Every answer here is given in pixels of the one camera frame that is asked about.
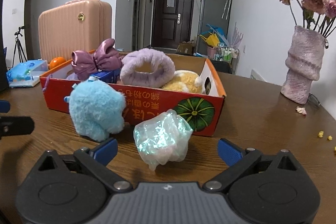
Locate iridescent mesh bath puff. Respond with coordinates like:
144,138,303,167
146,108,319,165
133,109,194,171

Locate blue tissue pack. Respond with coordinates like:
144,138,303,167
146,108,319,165
91,68,121,84

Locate purple satin bow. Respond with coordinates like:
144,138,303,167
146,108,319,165
71,38,122,81

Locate lavender fluffy headband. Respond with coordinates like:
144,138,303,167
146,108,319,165
120,48,175,88

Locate blue facial tissue package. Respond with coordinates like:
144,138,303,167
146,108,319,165
6,59,49,88

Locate orange fruit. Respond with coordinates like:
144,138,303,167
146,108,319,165
49,57,66,70

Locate scattered yellow crumbs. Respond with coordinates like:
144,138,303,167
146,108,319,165
317,131,333,142

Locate light blue plush toy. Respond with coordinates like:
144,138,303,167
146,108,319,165
64,76,126,142

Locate fallen pink petal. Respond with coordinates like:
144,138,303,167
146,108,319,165
295,106,307,116

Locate pink hard-shell suitcase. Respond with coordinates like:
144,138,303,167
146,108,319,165
38,0,112,62

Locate red cardboard box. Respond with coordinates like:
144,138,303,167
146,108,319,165
40,54,227,136

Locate purple textured vase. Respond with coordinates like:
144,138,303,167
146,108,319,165
281,26,328,105

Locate yellow white plush toy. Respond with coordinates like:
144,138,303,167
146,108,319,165
162,70,203,94

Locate storage cart with bottles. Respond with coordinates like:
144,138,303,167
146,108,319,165
213,43,240,75

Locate cardboard box on floor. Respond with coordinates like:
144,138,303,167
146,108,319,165
177,42,195,55

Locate grey refrigerator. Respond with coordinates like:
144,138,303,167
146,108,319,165
196,0,234,55

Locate dark brown entrance door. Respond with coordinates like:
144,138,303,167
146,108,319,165
151,0,194,50

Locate black camera tripod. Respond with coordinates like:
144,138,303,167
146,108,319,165
12,26,28,67

